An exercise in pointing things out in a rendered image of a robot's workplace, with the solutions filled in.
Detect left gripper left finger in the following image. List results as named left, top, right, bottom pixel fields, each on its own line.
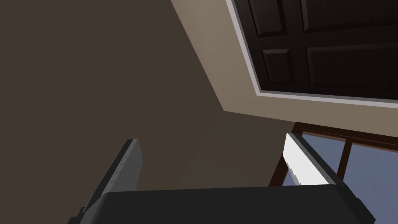
left=81, top=139, right=143, bottom=217

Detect brown framed window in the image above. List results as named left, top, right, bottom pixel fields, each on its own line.
left=268, top=122, right=398, bottom=224

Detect dark panelled door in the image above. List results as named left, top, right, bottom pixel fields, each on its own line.
left=232, top=0, right=398, bottom=101

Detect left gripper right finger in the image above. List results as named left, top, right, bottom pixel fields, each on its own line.
left=282, top=132, right=364, bottom=212

